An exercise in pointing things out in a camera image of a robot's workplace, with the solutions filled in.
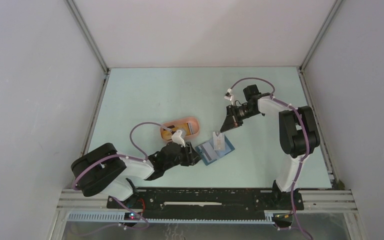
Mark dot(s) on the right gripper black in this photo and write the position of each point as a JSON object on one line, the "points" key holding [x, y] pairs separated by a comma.
{"points": [[232, 120]]}

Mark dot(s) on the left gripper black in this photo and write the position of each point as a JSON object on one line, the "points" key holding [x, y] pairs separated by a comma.
{"points": [[194, 157]]}

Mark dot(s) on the blue leather card holder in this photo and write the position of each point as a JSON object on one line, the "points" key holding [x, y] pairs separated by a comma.
{"points": [[209, 155]]}

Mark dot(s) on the pink oval tray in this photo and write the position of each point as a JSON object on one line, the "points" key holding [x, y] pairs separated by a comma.
{"points": [[190, 119]]}

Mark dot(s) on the yellow black credit card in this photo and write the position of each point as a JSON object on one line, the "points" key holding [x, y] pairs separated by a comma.
{"points": [[166, 134]]}

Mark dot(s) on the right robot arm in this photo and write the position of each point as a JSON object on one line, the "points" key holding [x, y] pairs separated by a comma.
{"points": [[298, 134]]}

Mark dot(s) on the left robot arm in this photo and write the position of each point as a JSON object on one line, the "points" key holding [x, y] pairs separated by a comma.
{"points": [[105, 171]]}

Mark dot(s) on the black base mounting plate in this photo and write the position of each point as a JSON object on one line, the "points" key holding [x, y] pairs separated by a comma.
{"points": [[210, 203]]}

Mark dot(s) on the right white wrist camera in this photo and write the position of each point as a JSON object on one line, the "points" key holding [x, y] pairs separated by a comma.
{"points": [[229, 96]]}

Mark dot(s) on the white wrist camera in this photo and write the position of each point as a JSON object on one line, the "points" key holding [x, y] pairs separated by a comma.
{"points": [[229, 96], [178, 137]]}

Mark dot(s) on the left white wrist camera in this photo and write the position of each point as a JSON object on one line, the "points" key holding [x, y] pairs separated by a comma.
{"points": [[178, 137]]}

